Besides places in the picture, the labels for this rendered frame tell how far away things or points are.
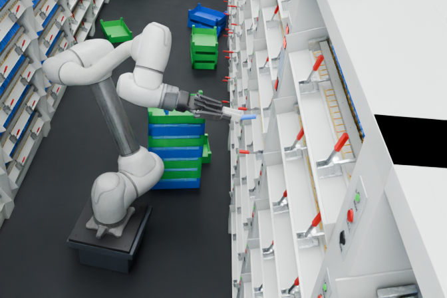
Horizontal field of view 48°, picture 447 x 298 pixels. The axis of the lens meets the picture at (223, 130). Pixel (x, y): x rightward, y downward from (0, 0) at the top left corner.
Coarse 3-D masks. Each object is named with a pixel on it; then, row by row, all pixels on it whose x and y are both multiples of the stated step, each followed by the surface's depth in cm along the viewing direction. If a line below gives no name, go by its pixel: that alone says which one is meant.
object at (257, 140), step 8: (248, 80) 211; (256, 80) 211; (256, 88) 213; (256, 96) 209; (256, 104) 204; (256, 120) 196; (256, 128) 192; (256, 136) 188; (256, 144) 184; (256, 160) 177; (256, 168) 174; (256, 176) 171; (256, 184) 164
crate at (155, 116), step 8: (152, 112) 269; (160, 112) 270; (176, 112) 271; (184, 112) 272; (152, 120) 260; (160, 120) 261; (168, 120) 262; (176, 120) 263; (184, 120) 263; (192, 120) 264; (200, 120) 265
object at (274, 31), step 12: (264, 0) 189; (276, 0) 187; (264, 12) 187; (276, 12) 172; (264, 24) 179; (276, 24) 175; (276, 36) 170; (276, 48) 164; (276, 60) 153; (276, 72) 152
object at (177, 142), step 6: (150, 138) 268; (180, 138) 271; (186, 138) 271; (192, 138) 272; (198, 138) 272; (150, 144) 270; (156, 144) 271; (162, 144) 271; (168, 144) 272; (174, 144) 272; (180, 144) 273; (186, 144) 274; (192, 144) 274; (198, 144) 275
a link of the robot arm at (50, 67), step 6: (60, 54) 210; (66, 54) 208; (72, 54) 209; (48, 60) 208; (54, 60) 206; (60, 60) 204; (66, 60) 205; (72, 60) 207; (78, 60) 209; (42, 66) 211; (48, 66) 206; (54, 66) 203; (60, 66) 201; (48, 72) 205; (54, 72) 202; (48, 78) 209; (54, 78) 204
